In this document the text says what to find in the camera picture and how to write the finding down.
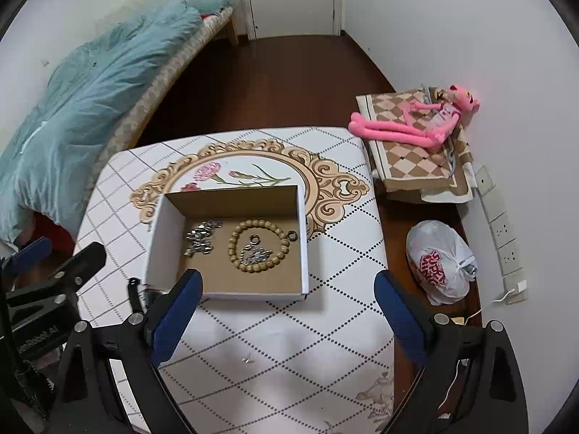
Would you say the white charger cable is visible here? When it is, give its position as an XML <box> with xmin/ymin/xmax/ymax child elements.
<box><xmin>434</xmin><ymin>279</ymin><xmax>528</xmax><ymax>417</ymax></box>

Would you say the white cardboard box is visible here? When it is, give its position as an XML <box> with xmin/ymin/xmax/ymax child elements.
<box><xmin>143</xmin><ymin>184</ymin><xmax>309</xmax><ymax>302</ymax></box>

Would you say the black smart watch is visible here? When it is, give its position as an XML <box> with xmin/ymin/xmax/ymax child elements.
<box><xmin>127</xmin><ymin>277</ymin><xmax>160</xmax><ymax>314</ymax></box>

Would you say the wooden bead bracelet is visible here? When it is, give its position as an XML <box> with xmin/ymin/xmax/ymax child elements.
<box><xmin>227</xmin><ymin>218</ymin><xmax>299</xmax><ymax>273</ymax></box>

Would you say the teal blanket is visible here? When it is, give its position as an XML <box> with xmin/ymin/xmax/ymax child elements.
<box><xmin>0</xmin><ymin>0</ymin><xmax>202</xmax><ymax>245</ymax></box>

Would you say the patterned table cover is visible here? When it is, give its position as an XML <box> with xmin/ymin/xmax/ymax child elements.
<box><xmin>77</xmin><ymin>127</ymin><xmax>393</xmax><ymax>433</ymax></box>

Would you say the white wall power strip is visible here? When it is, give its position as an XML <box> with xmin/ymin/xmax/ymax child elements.
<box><xmin>475</xmin><ymin>165</ymin><xmax>527</xmax><ymax>305</ymax></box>

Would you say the pink panther plush toy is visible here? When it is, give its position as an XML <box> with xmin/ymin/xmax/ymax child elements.
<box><xmin>348</xmin><ymin>84</ymin><xmax>480</xmax><ymax>151</ymax></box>

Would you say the thin silver chain bracelet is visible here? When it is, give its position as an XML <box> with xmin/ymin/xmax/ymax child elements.
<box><xmin>239</xmin><ymin>233</ymin><xmax>275</xmax><ymax>267</ymax></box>

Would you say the bed mattress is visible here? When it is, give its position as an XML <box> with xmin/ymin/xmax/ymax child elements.
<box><xmin>85</xmin><ymin>0</ymin><xmax>237</xmax><ymax>194</ymax></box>

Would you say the silver necklace in box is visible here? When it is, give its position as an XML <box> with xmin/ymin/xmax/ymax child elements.
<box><xmin>182</xmin><ymin>219</ymin><xmax>225</xmax><ymax>258</ymax></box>

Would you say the brown checkered cushion stack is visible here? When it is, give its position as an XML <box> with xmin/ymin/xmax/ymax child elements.
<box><xmin>355</xmin><ymin>86</ymin><xmax>477</xmax><ymax>204</ymax></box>

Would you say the white plastic shopping bag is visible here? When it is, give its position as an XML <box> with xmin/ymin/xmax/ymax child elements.
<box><xmin>405</xmin><ymin>221</ymin><xmax>478</xmax><ymax>306</ymax></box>

